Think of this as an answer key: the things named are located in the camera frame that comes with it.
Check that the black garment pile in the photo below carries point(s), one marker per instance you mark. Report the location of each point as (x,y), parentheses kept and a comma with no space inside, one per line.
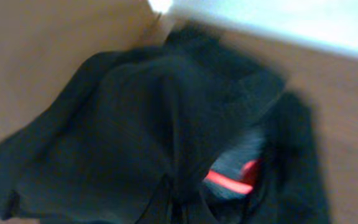
(133,135)

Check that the red and grey garment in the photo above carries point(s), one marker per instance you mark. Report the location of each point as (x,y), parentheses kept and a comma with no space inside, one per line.
(232,174)

